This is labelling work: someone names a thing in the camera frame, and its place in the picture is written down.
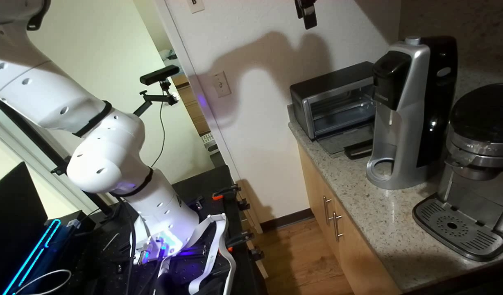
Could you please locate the silver black toaster oven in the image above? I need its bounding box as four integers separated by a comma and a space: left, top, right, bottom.
288, 61, 376, 142

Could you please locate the black silver coffee maker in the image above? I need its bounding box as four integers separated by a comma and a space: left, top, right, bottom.
413, 81, 503, 264
363, 35, 460, 192

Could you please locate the small black flat object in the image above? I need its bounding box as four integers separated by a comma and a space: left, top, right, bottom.
342, 142, 373, 161

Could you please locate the black clamp with orange tip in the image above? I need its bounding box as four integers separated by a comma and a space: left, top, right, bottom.
226, 228, 265, 261
209, 186, 249, 212

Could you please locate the wooden cabinet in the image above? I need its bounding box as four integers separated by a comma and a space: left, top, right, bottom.
296, 145, 404, 295

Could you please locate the black box with blue light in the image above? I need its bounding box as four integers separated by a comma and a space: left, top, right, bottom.
1, 215, 96, 295

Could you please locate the black flat panel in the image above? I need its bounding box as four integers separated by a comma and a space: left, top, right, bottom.
0, 161, 49, 295

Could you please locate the white wall switch plate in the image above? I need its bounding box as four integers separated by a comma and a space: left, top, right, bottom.
185, 0, 206, 15

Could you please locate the white wall outlet plate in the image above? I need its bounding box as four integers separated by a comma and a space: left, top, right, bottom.
213, 71, 232, 99

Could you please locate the black bar camera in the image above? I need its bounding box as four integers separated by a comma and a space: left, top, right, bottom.
137, 65, 181, 87

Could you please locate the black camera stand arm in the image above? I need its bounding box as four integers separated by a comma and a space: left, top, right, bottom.
129, 81, 180, 122

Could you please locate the thin black camera cable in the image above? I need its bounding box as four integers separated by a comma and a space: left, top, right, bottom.
149, 102, 168, 171

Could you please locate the metal cabinet handle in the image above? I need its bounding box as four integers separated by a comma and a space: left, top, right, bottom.
321, 197, 345, 243

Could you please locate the white strap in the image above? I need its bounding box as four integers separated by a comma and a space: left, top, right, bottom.
185, 212, 239, 295

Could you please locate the grey metal frame rail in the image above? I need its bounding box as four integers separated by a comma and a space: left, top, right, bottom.
0, 97, 116, 219

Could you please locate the white cable loop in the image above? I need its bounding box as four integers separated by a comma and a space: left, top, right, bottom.
13, 268, 73, 295

